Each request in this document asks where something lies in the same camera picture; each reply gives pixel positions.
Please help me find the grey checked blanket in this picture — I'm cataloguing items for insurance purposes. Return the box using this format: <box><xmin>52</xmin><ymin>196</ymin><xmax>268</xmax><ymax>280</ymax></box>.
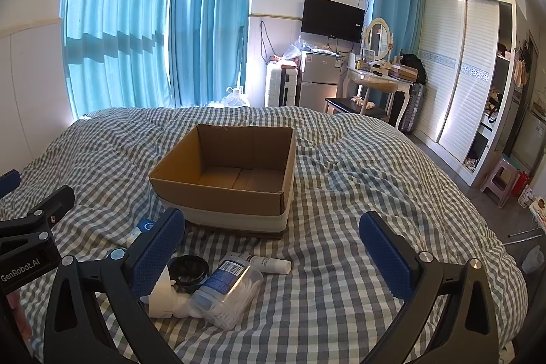
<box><xmin>0</xmin><ymin>106</ymin><xmax>530</xmax><ymax>364</ymax></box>

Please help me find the clear cotton swab container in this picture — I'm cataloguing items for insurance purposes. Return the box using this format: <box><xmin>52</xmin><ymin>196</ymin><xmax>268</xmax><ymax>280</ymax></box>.
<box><xmin>190</xmin><ymin>251</ymin><xmax>264</xmax><ymax>331</ymax></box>

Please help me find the white plastic bag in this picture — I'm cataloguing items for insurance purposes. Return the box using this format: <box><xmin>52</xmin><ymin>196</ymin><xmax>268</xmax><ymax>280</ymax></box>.
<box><xmin>521</xmin><ymin>246</ymin><xmax>545</xmax><ymax>275</ymax></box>

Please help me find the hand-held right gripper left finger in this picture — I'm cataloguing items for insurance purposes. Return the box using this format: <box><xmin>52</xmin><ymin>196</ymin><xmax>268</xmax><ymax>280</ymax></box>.
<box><xmin>43</xmin><ymin>207</ymin><xmax>186</xmax><ymax>364</ymax></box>

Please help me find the white suitcase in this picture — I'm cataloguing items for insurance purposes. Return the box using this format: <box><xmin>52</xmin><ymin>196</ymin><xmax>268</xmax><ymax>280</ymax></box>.
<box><xmin>265</xmin><ymin>63</ymin><xmax>300</xmax><ymax>108</ymax></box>

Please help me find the black wall television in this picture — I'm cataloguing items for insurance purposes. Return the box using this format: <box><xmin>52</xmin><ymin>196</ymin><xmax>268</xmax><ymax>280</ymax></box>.
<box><xmin>301</xmin><ymin>0</ymin><xmax>366</xmax><ymax>44</ymax></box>

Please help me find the white slatted wardrobe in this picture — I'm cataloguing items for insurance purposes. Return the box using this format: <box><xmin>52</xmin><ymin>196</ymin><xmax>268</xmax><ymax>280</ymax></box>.
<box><xmin>415</xmin><ymin>0</ymin><xmax>530</xmax><ymax>188</ymax></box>

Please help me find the black bag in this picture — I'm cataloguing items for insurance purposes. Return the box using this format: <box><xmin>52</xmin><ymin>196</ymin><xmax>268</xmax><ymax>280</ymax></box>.
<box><xmin>401</xmin><ymin>53</ymin><xmax>428</xmax><ymax>86</ymax></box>

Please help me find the white plastic bottle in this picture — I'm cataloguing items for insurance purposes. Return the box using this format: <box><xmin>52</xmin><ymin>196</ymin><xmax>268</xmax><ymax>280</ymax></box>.
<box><xmin>129</xmin><ymin>217</ymin><xmax>157</xmax><ymax>249</ymax></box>

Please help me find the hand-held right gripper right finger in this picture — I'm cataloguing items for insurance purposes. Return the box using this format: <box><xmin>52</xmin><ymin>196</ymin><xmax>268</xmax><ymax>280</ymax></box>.
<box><xmin>358</xmin><ymin>210</ymin><xmax>500</xmax><ymax>364</ymax></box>

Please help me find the silver small fridge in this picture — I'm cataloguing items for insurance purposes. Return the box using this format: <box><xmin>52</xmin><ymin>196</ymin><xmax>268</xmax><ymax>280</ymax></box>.
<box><xmin>299</xmin><ymin>50</ymin><xmax>342</xmax><ymax>110</ymax></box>

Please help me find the white oval mirror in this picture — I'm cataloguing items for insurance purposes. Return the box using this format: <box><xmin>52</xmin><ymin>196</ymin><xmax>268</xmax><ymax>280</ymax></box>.
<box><xmin>363</xmin><ymin>18</ymin><xmax>393</xmax><ymax>62</ymax></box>

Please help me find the wooden box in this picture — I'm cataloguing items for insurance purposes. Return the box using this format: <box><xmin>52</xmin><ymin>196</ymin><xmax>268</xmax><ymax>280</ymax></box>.
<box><xmin>390</xmin><ymin>63</ymin><xmax>419</xmax><ymax>82</ymax></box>

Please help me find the dark grey suitcase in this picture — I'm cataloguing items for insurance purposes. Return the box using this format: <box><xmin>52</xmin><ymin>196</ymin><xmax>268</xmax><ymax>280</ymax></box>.
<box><xmin>400</xmin><ymin>82</ymin><xmax>428</xmax><ymax>134</ymax></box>

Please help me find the black round jar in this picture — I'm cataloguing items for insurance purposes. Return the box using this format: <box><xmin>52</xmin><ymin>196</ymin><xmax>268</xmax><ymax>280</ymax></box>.
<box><xmin>167</xmin><ymin>255</ymin><xmax>210</xmax><ymax>295</ymax></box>

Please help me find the pink plastic stool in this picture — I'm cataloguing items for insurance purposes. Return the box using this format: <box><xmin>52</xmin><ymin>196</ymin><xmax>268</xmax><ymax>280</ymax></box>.
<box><xmin>480</xmin><ymin>157</ymin><xmax>519</xmax><ymax>208</ymax></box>

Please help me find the white cream tube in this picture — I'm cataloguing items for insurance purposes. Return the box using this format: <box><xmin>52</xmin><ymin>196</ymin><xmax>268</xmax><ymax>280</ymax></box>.
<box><xmin>246</xmin><ymin>255</ymin><xmax>292</xmax><ymax>275</ymax></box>

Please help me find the wide blue curtain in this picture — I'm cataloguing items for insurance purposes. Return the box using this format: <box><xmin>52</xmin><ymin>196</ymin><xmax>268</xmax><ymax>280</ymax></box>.
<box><xmin>63</xmin><ymin>0</ymin><xmax>172</xmax><ymax>120</ymax></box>

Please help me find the white dressing table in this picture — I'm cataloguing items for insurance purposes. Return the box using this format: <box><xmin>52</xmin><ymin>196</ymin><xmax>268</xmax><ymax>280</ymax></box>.
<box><xmin>346</xmin><ymin>64</ymin><xmax>413</xmax><ymax>130</ymax></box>

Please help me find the white cotton pads bag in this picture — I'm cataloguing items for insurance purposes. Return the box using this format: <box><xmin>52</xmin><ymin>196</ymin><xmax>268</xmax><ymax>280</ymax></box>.
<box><xmin>147</xmin><ymin>270</ymin><xmax>193</xmax><ymax>320</ymax></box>

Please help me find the red container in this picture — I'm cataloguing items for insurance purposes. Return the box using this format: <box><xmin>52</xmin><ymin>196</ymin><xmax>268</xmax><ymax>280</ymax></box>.
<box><xmin>512</xmin><ymin>171</ymin><xmax>530</xmax><ymax>197</ymax></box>

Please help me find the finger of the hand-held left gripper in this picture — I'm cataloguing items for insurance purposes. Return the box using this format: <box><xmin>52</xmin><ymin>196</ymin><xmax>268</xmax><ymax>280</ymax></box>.
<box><xmin>0</xmin><ymin>185</ymin><xmax>76</xmax><ymax>253</ymax></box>
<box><xmin>0</xmin><ymin>170</ymin><xmax>22</xmax><ymax>199</ymax></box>

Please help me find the clear plastic bag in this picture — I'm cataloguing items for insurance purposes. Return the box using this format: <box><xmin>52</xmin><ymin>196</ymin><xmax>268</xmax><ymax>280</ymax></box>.
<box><xmin>283</xmin><ymin>37</ymin><xmax>317</xmax><ymax>62</ymax></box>

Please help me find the person's left hand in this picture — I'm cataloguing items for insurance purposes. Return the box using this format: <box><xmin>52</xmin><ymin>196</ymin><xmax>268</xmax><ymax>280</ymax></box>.
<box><xmin>6</xmin><ymin>290</ymin><xmax>33</xmax><ymax>342</ymax></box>

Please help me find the brown cardboard box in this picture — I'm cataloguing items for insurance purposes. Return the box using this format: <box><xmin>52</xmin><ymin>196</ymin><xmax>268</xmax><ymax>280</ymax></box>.
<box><xmin>148</xmin><ymin>124</ymin><xmax>298</xmax><ymax>239</ymax></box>

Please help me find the black seat chair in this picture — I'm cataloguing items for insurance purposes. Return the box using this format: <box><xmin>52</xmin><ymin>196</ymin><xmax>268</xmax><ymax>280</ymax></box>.
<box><xmin>324</xmin><ymin>80</ymin><xmax>400</xmax><ymax>122</ymax></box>

